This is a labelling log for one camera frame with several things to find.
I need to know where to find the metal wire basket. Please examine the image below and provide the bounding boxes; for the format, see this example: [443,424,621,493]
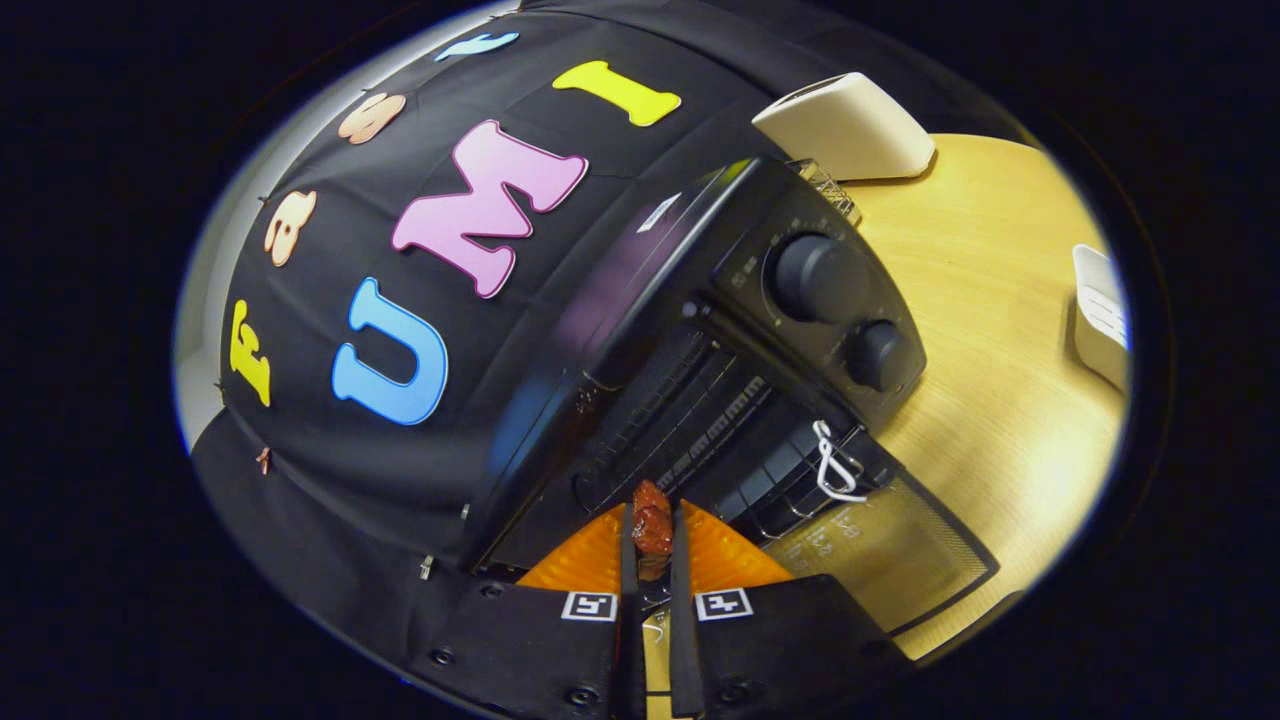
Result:
[788,157,864,227]

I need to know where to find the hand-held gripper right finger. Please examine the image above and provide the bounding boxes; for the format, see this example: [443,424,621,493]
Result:
[668,500,907,720]

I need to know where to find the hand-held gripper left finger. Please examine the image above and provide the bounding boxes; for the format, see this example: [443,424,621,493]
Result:
[405,503,644,720]

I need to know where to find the white rectangular plate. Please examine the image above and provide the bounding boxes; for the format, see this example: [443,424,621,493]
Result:
[1071,243,1132,394]

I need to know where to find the black toaster oven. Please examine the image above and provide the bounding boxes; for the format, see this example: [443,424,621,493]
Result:
[460,155,1002,663]

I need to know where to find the brown steak piece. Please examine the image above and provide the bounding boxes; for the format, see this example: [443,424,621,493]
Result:
[630,479,677,583]

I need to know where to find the white toaster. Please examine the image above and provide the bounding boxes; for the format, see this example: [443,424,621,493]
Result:
[751,71,939,184]

